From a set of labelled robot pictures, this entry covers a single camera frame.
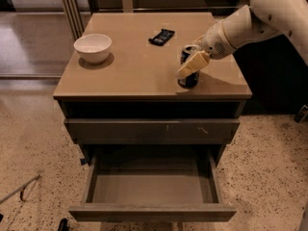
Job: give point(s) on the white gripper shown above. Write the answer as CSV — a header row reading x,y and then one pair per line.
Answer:
x,y
214,41

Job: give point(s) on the blue pepsi can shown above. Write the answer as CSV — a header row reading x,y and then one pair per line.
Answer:
x,y
190,81

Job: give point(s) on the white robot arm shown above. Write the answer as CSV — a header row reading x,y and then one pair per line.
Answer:
x,y
257,21

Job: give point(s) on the closed top drawer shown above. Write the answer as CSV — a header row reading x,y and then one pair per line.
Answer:
x,y
152,131

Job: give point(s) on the grey drawer cabinet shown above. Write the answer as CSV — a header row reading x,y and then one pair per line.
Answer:
x,y
138,80

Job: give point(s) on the open middle drawer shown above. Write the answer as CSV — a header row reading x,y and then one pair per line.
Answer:
x,y
164,183

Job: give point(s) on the dark snack bar packet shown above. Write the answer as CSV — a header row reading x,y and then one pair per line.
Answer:
x,y
162,38

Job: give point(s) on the white ceramic bowl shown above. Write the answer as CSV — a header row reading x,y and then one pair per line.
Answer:
x,y
93,48

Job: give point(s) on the black object at floor edge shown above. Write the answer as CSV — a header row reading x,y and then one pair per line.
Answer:
x,y
63,225

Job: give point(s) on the metal rod on floor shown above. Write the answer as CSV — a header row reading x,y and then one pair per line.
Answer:
x,y
20,190

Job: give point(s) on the dark object by wall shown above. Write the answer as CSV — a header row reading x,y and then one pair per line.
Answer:
x,y
301,114

